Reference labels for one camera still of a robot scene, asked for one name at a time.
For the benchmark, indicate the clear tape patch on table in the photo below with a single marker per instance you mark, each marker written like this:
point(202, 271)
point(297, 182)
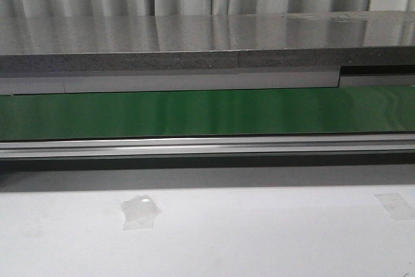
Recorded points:
point(139, 213)

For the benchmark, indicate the green conveyor belt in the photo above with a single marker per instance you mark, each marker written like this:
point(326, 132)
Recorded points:
point(207, 113)

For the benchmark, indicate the white rear conveyor guard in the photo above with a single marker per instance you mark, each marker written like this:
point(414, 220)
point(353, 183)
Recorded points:
point(248, 78)

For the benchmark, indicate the grey speckled countertop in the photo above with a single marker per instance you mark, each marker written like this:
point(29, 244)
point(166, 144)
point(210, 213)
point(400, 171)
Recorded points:
point(84, 45)

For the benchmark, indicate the clear tape strip right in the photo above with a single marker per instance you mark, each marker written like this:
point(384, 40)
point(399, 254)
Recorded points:
point(396, 206)

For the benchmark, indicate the aluminium conveyor side rail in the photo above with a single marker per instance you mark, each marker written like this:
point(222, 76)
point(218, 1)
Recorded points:
point(222, 145)

